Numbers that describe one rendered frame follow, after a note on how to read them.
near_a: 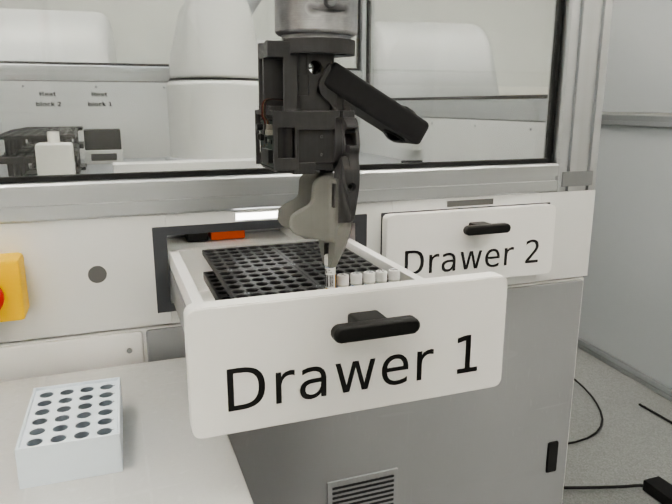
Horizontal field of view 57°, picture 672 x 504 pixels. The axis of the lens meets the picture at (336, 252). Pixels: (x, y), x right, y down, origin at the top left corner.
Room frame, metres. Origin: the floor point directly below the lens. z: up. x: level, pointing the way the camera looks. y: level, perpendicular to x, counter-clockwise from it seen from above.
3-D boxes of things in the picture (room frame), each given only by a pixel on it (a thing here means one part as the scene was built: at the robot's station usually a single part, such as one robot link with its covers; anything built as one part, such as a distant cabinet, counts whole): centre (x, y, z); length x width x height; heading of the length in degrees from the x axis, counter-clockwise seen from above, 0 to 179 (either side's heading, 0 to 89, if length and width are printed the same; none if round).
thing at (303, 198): (0.61, 0.03, 0.97); 0.06 x 0.03 x 0.09; 110
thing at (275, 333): (0.50, -0.02, 0.87); 0.29 x 0.02 x 0.11; 110
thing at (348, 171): (0.58, -0.01, 1.02); 0.05 x 0.02 x 0.09; 20
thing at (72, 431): (0.54, 0.25, 0.78); 0.12 x 0.08 x 0.04; 19
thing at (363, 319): (0.48, -0.03, 0.91); 0.07 x 0.04 x 0.01; 110
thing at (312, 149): (0.59, 0.03, 1.08); 0.09 x 0.08 x 0.12; 110
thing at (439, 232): (0.91, -0.21, 0.87); 0.29 x 0.02 x 0.11; 110
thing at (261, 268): (0.69, 0.05, 0.87); 0.22 x 0.18 x 0.06; 20
